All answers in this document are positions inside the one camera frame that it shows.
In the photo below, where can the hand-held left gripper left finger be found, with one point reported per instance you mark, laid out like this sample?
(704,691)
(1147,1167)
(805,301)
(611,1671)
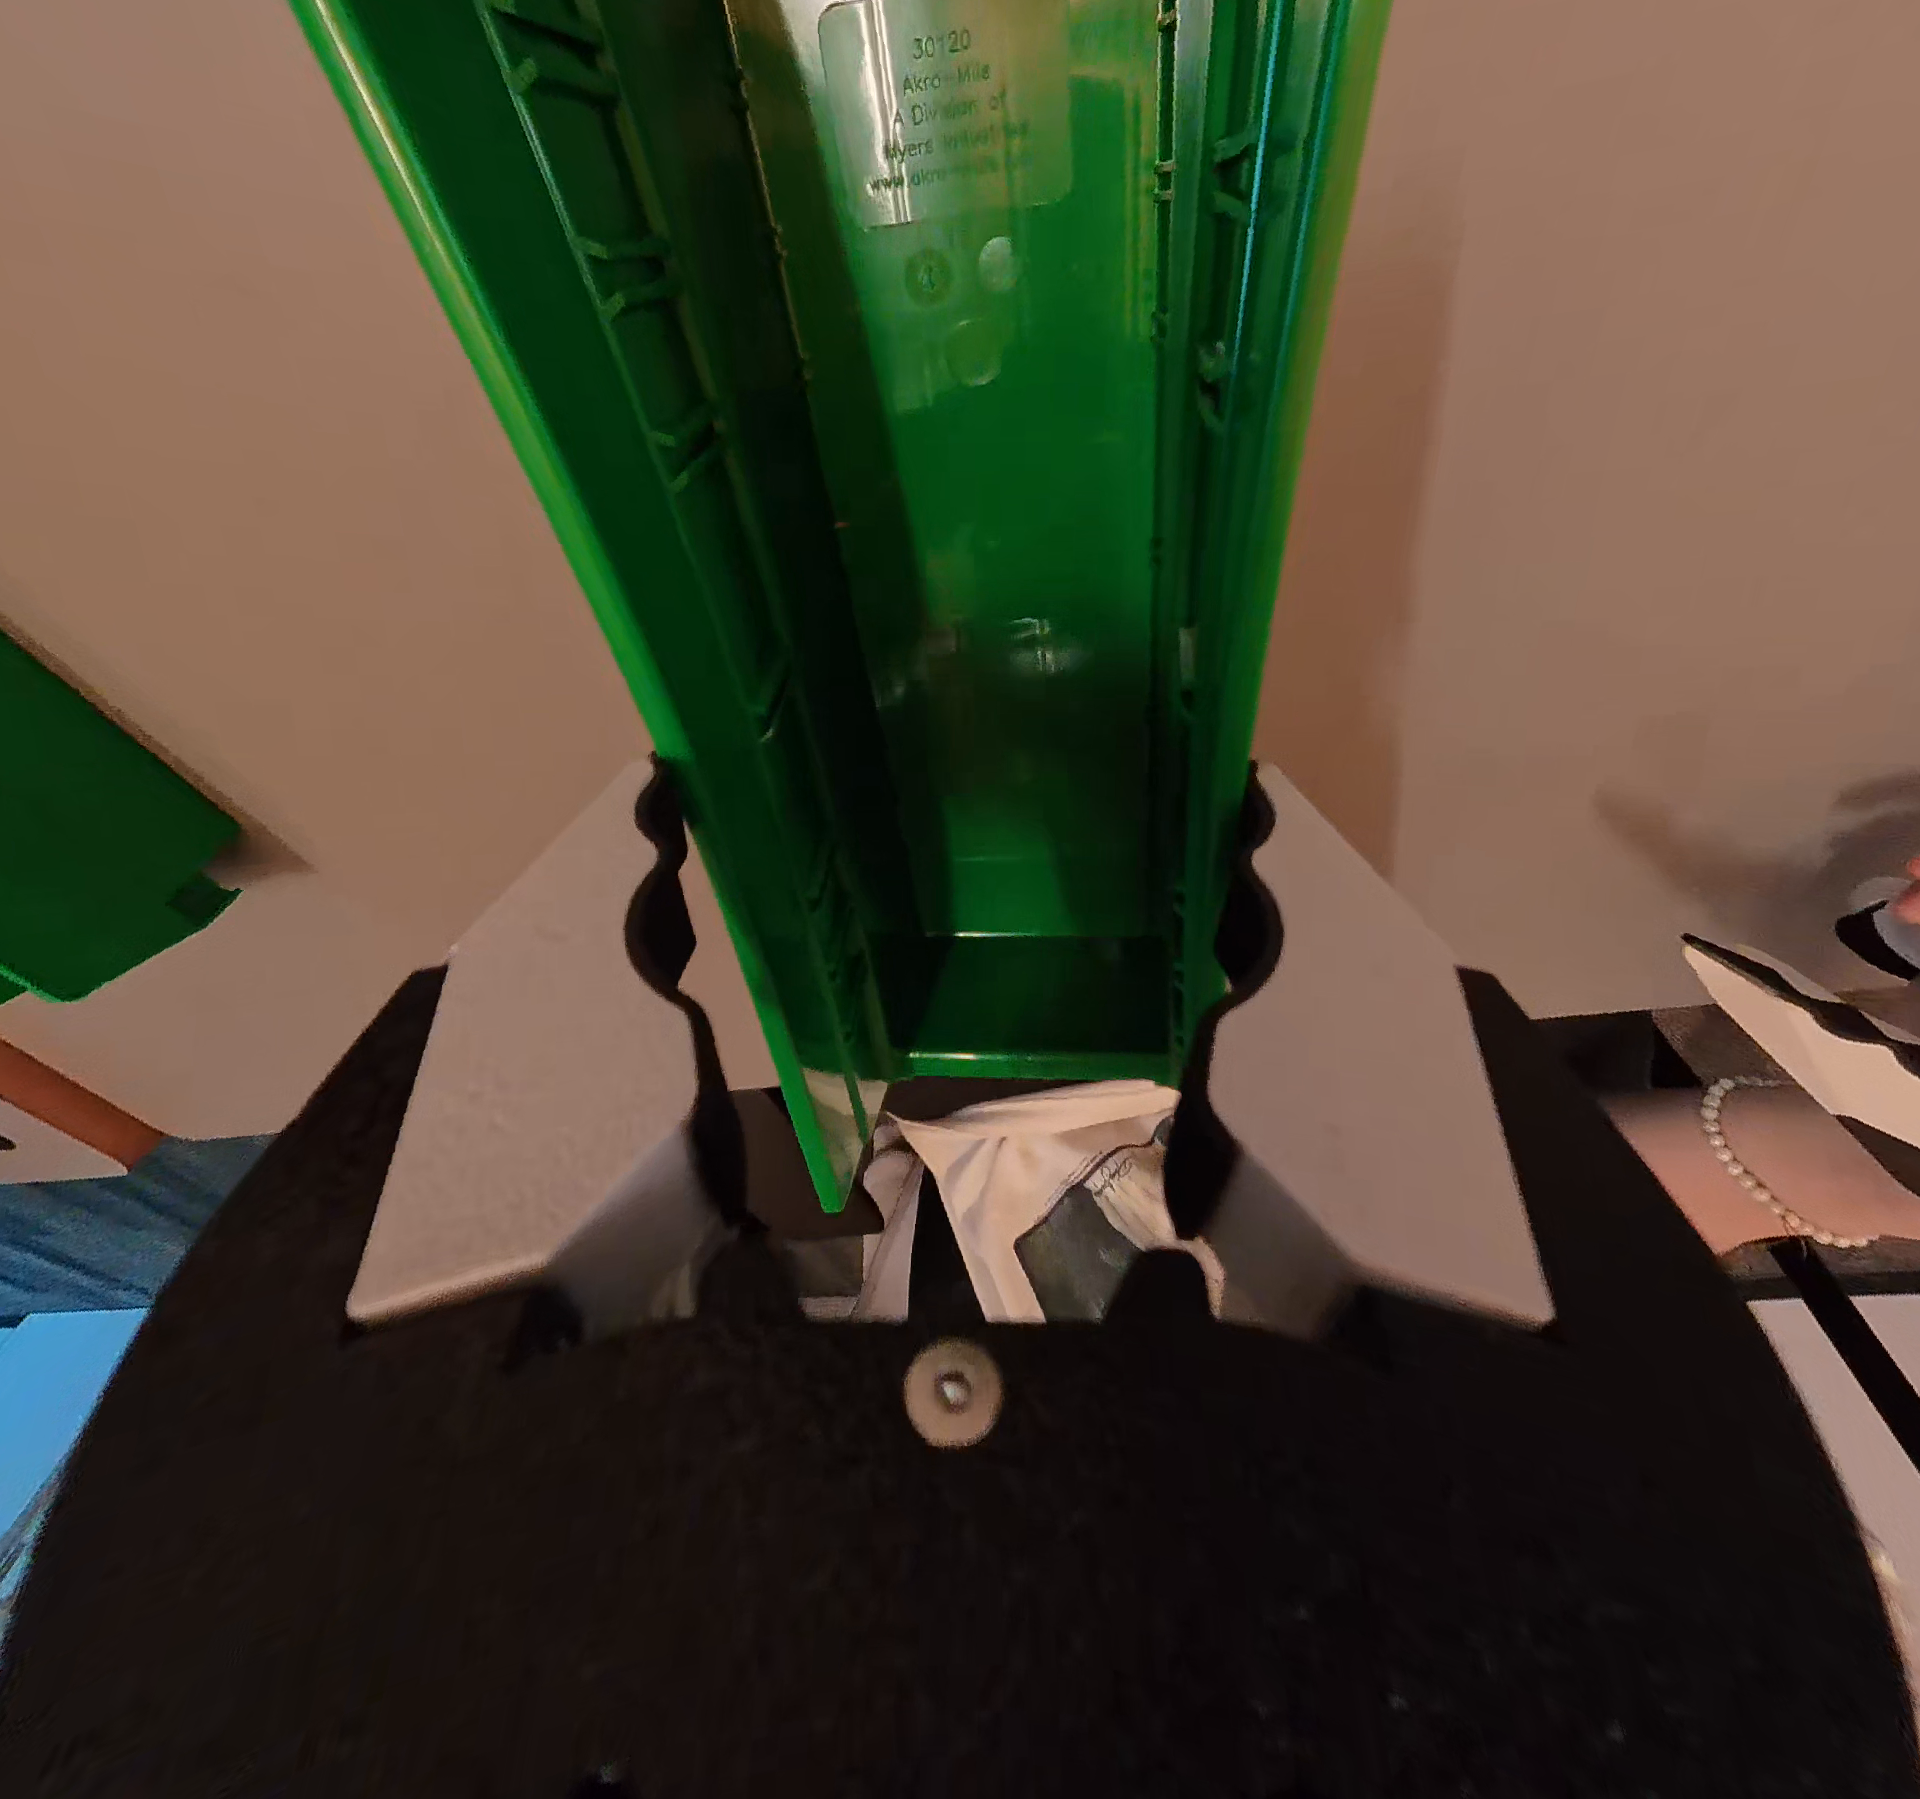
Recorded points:
(525,1141)

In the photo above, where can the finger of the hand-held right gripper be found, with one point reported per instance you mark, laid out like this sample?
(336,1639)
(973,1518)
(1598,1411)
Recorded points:
(1830,1034)

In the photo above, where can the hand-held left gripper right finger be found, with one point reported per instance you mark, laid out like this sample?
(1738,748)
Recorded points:
(1365,1141)

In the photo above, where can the green plastic bin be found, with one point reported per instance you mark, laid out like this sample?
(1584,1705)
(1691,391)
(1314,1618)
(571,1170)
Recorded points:
(992,569)
(91,840)

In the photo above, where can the person's right forearm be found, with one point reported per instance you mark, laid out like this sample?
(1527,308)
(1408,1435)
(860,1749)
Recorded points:
(1816,1170)

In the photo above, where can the white patterned clothing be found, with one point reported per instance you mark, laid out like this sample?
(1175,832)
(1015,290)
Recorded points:
(974,1170)

